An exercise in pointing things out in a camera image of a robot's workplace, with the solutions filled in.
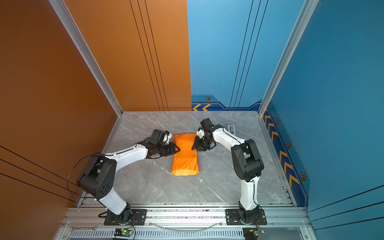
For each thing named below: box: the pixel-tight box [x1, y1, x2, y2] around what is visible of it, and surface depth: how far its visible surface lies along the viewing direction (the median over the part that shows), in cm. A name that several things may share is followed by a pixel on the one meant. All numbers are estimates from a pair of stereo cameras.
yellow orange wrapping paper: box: [171, 133, 200, 176], surface depth 89 cm
